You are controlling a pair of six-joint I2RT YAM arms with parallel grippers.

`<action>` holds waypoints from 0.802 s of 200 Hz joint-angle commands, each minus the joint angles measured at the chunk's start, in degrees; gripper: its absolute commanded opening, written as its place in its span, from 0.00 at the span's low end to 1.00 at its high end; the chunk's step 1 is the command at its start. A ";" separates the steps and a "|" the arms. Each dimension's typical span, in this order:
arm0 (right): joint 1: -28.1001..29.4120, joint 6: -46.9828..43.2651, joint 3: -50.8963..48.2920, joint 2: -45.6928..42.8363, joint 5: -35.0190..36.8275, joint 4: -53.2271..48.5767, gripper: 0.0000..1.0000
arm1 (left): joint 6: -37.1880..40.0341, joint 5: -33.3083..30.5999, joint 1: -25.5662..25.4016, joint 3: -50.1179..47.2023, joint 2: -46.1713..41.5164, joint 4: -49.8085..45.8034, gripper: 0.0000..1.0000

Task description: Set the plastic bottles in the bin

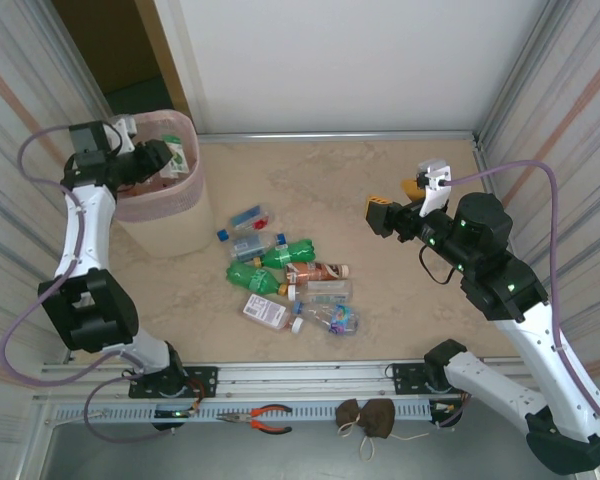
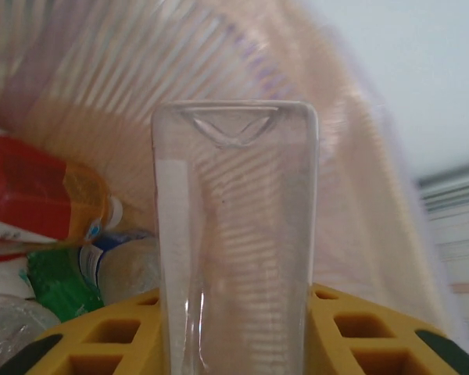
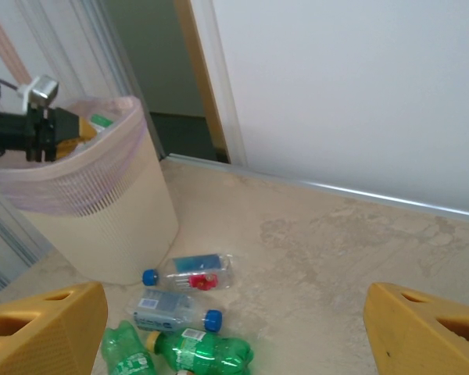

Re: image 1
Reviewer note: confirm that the clear bottle green label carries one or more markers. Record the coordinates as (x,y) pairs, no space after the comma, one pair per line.
(176,157)

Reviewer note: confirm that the pink beige waste bin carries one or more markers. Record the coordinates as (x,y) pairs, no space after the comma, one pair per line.
(185,225)

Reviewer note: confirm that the brown label bottle white cap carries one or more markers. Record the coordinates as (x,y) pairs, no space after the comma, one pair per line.
(315,272)

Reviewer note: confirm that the clear square bottle white cap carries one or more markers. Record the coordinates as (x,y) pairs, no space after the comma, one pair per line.
(325,291)

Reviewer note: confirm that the green bottle yellow cap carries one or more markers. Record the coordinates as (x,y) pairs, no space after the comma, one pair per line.
(287,252)
(250,276)

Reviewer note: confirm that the clear bottle colourful purple label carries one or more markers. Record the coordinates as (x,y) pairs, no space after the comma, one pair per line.
(342,320)

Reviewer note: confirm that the clear bottle grey blue label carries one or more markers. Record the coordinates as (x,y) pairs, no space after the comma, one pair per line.
(250,246)

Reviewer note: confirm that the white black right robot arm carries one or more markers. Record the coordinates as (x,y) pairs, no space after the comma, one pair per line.
(540,350)

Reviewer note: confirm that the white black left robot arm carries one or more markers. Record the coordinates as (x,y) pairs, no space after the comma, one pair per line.
(82,230)

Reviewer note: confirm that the flat clear bottle blue cap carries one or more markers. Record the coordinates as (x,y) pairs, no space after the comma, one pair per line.
(247,216)

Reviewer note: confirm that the brown wooden door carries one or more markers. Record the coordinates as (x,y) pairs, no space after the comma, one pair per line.
(158,40)

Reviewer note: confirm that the brown cloth pouch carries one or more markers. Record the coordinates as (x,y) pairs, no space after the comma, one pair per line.
(379,417)
(347,412)

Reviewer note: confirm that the small circuit board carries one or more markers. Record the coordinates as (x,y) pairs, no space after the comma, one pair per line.
(175,413)

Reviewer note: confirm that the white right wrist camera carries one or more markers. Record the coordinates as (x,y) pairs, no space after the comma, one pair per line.
(435,177)

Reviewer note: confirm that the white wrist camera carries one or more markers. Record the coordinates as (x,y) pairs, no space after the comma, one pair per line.
(125,127)
(435,177)

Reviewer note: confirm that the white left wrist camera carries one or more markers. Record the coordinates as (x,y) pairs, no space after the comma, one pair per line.
(125,127)

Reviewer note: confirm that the aluminium table edge rail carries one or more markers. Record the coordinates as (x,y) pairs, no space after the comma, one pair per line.
(330,135)

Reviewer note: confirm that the aluminium frame post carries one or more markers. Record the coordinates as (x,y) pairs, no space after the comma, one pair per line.
(517,70)
(70,55)

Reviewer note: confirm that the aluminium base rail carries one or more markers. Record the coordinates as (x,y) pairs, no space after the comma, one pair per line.
(305,380)

